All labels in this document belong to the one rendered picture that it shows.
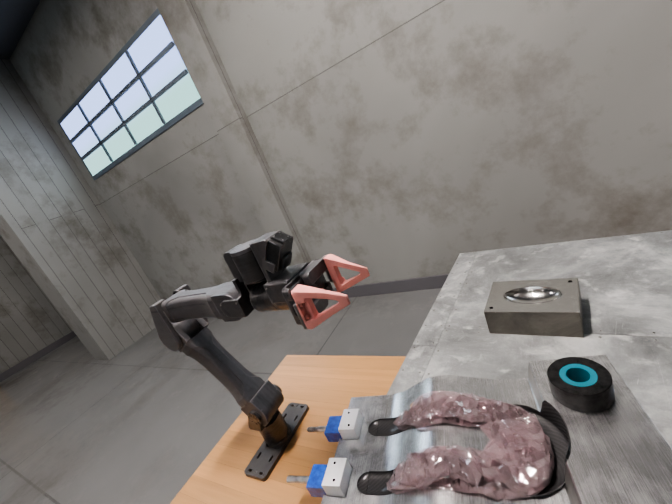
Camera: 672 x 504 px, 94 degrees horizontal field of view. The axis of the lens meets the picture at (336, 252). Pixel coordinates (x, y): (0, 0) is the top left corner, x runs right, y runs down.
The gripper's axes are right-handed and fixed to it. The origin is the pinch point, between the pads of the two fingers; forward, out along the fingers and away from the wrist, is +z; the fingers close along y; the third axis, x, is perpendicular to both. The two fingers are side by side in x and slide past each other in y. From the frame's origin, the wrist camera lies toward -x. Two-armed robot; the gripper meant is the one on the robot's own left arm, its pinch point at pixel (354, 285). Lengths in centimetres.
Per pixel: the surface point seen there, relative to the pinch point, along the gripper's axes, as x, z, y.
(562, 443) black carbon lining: 32.9, 21.9, 3.7
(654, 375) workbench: 39, 38, 25
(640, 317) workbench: 39, 40, 43
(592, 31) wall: -24, 64, 203
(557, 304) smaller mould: 33, 25, 40
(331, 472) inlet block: 32.0, -13.3, -9.2
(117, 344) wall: 115, -477, 121
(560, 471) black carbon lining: 33.0, 21.2, -0.7
